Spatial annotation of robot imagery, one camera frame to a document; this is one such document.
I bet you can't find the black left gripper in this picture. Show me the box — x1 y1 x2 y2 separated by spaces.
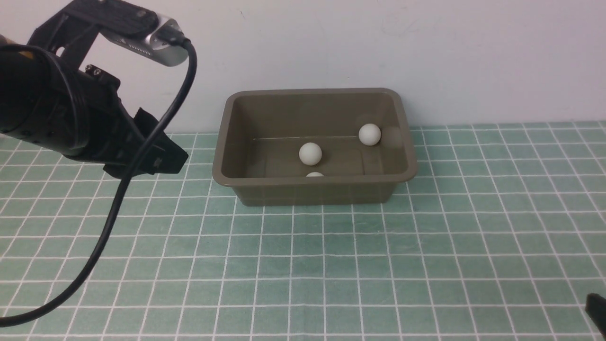
52 64 188 179

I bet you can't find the black left camera cable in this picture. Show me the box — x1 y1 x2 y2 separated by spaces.
0 38 198 327

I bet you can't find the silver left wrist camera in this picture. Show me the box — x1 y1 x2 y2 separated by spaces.
27 0 190 67

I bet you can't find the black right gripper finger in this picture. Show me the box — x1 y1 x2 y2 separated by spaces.
585 293 606 334

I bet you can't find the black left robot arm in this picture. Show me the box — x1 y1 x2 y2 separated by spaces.
0 37 158 179

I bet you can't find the green checkered tablecloth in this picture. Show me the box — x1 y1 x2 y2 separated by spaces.
1 122 606 341

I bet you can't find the olive green plastic bin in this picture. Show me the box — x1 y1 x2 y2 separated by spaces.
213 87 419 206

